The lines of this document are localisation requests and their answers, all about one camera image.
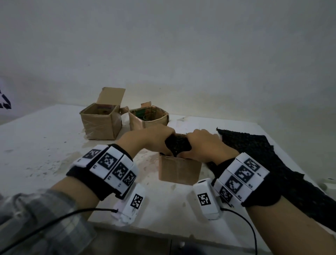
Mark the person's left hand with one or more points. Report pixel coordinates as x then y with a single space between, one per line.
147 139

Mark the person's right hand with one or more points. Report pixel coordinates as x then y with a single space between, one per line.
207 147

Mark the paper box with notched rim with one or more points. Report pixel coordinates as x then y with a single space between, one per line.
139 123

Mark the black bubble wrap piece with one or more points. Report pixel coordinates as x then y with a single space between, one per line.
178 144

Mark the paper box with white lid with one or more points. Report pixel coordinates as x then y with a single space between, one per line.
178 170

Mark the pile of black bubble wrap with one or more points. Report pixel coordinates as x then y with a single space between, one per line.
252 147

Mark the paper box with tall flap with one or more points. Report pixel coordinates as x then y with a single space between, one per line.
99 126

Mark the person's left forearm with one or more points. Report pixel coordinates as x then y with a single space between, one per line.
71 194

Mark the person's right forearm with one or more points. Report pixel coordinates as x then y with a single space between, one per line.
288 228

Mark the clear glass jar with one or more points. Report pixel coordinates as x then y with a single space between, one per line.
143 115

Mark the left wrist marker band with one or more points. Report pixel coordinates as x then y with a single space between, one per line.
107 168

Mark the white plastic block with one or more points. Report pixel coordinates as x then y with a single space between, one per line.
329 184

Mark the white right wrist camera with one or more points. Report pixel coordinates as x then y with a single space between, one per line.
206 199

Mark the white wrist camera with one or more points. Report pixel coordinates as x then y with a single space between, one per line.
206 199
134 205

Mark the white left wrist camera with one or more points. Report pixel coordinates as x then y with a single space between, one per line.
134 205

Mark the black and white wall marker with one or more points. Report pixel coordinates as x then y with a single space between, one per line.
5 101

